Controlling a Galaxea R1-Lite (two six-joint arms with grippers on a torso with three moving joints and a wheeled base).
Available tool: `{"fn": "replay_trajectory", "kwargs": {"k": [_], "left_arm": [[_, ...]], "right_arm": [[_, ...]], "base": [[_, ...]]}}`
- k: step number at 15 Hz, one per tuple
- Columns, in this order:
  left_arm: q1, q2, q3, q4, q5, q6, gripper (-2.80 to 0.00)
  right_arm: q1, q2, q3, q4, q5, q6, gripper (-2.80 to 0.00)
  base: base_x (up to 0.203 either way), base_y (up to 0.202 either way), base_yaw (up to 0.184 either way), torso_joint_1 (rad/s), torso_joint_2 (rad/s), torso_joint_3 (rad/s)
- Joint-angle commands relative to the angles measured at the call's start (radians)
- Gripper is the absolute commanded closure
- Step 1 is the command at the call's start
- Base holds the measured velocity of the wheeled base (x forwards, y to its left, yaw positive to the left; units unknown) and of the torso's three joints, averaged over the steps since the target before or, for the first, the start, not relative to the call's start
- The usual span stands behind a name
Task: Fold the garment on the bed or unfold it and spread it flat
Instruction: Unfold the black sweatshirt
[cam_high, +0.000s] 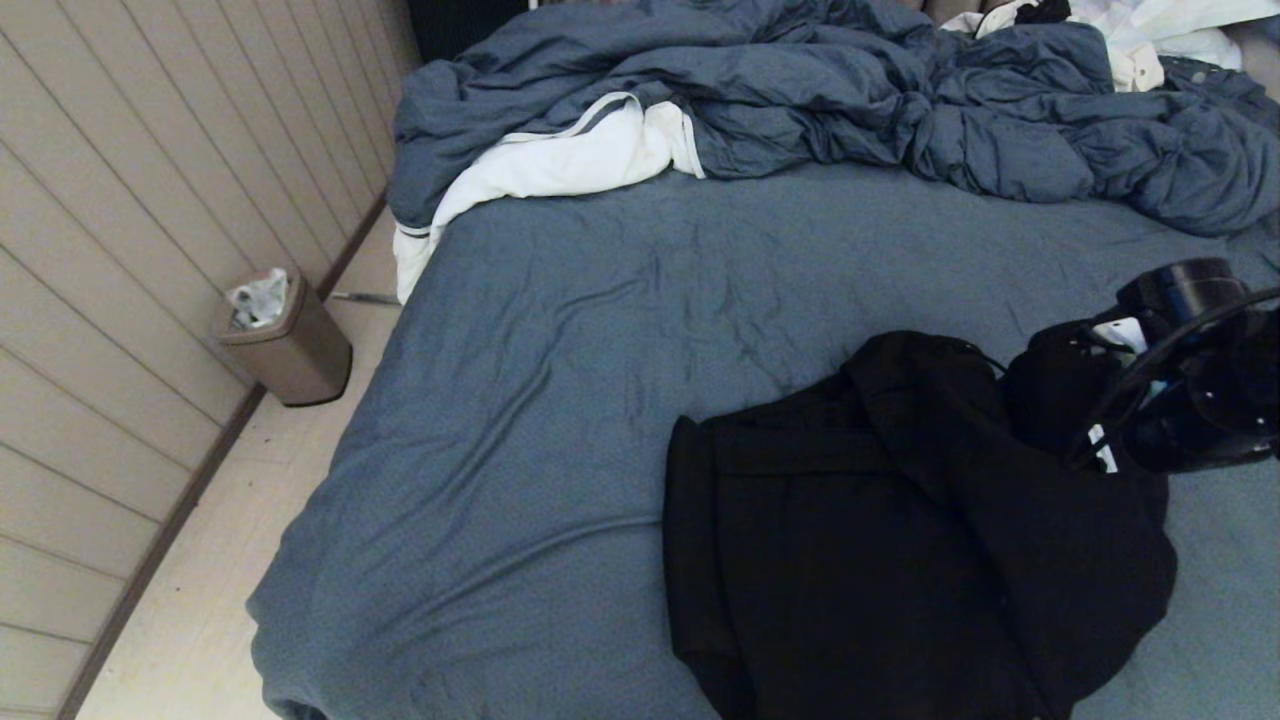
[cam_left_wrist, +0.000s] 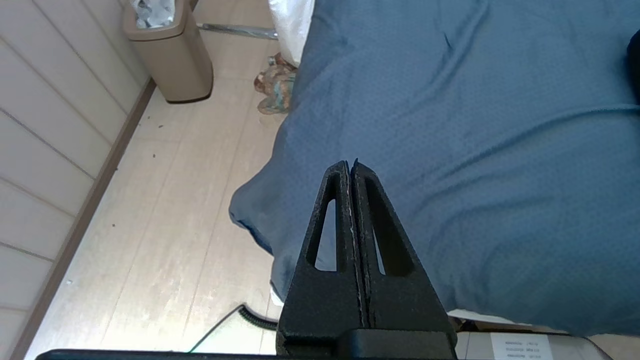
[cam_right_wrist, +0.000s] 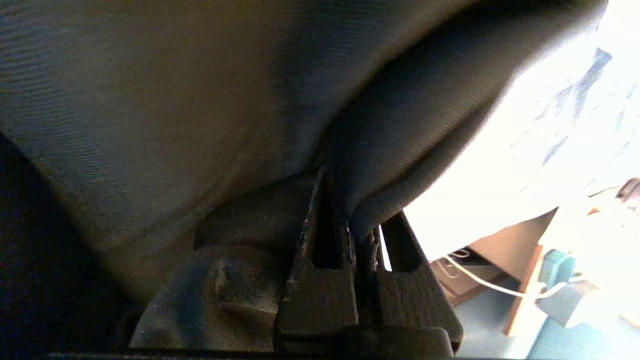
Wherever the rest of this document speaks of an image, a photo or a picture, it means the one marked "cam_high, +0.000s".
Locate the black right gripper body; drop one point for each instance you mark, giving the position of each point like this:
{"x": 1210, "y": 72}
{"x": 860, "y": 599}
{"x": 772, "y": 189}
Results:
{"x": 1210, "y": 420}

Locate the blue denim shirt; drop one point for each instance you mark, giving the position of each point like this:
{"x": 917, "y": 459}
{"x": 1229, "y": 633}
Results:
{"x": 1215, "y": 88}

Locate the white plastic bin bag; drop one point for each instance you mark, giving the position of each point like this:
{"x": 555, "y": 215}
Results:
{"x": 258, "y": 298}

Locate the blue bed sheet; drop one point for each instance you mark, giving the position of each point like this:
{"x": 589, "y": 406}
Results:
{"x": 550, "y": 350}

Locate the small black garment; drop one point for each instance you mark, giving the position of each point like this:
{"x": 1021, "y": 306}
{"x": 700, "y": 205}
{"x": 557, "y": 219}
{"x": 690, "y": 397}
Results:
{"x": 1045, "y": 10}

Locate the white blanket with grey stripe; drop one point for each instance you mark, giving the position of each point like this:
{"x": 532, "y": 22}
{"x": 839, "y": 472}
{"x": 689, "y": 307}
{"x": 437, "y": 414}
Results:
{"x": 560, "y": 158}

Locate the thin metal rod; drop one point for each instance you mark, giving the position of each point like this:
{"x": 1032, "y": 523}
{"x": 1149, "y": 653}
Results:
{"x": 365, "y": 297}

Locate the black zip hoodie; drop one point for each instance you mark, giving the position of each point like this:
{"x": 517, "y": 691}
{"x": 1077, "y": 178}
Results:
{"x": 900, "y": 560}

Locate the crumpled blue duvet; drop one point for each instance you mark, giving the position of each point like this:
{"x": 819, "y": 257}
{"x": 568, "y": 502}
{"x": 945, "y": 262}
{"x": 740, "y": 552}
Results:
{"x": 800, "y": 80}

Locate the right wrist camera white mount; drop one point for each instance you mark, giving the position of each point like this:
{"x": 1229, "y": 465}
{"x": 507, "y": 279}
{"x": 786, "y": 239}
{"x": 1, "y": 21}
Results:
{"x": 1125, "y": 333}

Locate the brown trash bin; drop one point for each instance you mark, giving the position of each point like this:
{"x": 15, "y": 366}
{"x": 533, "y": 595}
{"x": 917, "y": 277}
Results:
{"x": 300, "y": 358}

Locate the white crumpled clothes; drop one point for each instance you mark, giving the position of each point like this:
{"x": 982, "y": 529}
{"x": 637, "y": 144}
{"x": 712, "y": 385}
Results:
{"x": 1150, "y": 28}

